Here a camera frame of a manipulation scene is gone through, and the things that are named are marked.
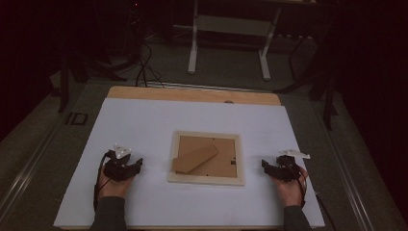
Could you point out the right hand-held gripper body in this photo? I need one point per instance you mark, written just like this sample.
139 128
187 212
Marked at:
285 168

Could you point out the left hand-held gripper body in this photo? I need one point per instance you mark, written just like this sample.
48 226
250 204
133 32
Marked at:
117 166

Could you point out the wooden picture frame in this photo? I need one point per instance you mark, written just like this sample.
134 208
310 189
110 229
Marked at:
221 160

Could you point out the person's left hand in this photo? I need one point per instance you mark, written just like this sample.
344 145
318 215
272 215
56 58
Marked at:
114 189

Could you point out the person's right hand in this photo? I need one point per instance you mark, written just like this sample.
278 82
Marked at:
290 192

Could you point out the white table mat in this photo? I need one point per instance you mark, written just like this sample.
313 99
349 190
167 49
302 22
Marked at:
192 115

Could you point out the black stand legs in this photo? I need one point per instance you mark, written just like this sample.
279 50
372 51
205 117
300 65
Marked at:
328 99
64 83

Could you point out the white power strip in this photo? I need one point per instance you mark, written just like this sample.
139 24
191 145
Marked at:
295 36

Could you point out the black floor bracket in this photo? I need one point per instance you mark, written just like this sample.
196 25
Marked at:
77 118

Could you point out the metal floor rail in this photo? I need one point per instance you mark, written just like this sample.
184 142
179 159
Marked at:
22 179
349 173

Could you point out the white metal table frame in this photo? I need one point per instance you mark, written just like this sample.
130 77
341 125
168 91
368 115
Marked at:
231 25

